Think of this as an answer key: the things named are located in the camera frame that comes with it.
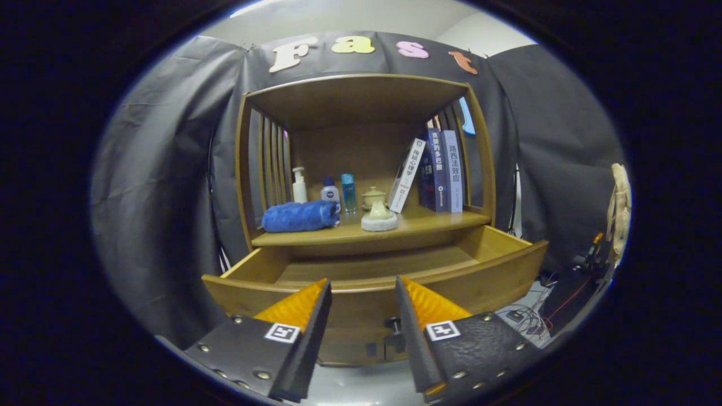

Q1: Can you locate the black device with orange tab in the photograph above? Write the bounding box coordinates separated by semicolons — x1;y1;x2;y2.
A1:
573;232;613;271

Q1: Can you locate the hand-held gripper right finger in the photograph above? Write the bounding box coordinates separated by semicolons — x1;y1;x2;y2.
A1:
395;275;543;403

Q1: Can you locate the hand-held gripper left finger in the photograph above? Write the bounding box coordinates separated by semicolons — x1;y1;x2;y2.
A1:
183;277;333;403

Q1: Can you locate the pale grey book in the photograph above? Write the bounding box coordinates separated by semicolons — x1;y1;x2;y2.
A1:
441;130;464;213

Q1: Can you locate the beige lidded tea cup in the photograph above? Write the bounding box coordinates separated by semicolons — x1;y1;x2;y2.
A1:
362;186;388;211

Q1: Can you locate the wooden cabinet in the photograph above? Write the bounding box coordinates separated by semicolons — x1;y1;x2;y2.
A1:
201;73;549;367

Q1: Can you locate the beige hanging cloth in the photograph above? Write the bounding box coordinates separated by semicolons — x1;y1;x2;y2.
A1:
606;163;632;268

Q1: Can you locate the cream handled scrub brush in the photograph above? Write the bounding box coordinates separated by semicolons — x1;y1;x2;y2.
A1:
361;200;399;232

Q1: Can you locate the clear blue bottle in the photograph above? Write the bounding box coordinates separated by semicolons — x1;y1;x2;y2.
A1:
341;173;357;214

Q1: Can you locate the wooden countertop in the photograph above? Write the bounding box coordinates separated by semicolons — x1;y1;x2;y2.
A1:
251;203;491;248

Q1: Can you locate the tangle of floor cables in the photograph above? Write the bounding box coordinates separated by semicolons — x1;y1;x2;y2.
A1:
505;282;593;336

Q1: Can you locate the dark blue book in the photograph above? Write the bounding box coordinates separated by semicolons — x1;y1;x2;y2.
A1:
418;127;450;213

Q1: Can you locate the blue folded towel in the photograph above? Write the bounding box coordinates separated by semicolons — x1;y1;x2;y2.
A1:
261;200;341;233

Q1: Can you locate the white pump bottle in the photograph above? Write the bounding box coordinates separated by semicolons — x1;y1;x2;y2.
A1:
292;167;309;204

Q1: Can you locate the wooden drawer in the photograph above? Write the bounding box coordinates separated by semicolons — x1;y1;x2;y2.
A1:
201;224;549;333

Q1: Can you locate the white bottle with blue cap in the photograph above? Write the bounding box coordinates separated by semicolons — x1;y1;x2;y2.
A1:
320;176;342;214

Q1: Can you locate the wooden cabinet door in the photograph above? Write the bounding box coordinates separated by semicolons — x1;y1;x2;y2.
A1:
316;327;380;366
379;333;412;363

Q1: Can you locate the white book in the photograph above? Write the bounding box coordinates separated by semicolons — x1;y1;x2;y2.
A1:
388;138;427;214

